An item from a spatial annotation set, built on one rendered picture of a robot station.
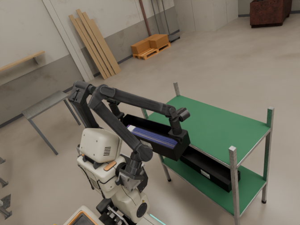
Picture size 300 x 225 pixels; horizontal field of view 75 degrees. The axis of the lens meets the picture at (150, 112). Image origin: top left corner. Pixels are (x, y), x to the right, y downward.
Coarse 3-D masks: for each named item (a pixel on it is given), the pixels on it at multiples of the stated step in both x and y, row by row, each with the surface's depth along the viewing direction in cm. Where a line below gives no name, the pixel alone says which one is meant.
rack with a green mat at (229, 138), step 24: (168, 120) 168; (192, 120) 159; (216, 120) 151; (240, 120) 144; (192, 144) 138; (216, 144) 132; (240, 144) 127; (240, 168) 180; (264, 168) 157; (216, 192) 168; (240, 192) 162; (264, 192) 174; (240, 216) 149
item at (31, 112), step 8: (48, 96) 343; (56, 96) 332; (64, 96) 322; (40, 104) 323; (48, 104) 313; (72, 104) 331; (24, 112) 315; (32, 112) 305; (40, 112) 300; (72, 112) 377; (48, 144) 321; (56, 152) 333
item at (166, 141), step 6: (132, 126) 157; (132, 132) 151; (138, 132) 149; (144, 132) 146; (150, 132) 144; (150, 138) 139; (156, 138) 137; (162, 138) 135; (168, 138) 134; (162, 144) 131; (168, 144) 129; (174, 144) 128
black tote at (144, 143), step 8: (120, 120) 157; (128, 120) 163; (136, 120) 158; (144, 120) 150; (144, 128) 156; (152, 128) 150; (160, 128) 142; (168, 128) 136; (136, 136) 136; (168, 136) 140; (184, 136) 123; (144, 144) 136; (152, 144) 128; (160, 144) 122; (176, 144) 118; (184, 144) 125; (160, 152) 128; (168, 152) 121; (176, 152) 119; (176, 160) 121
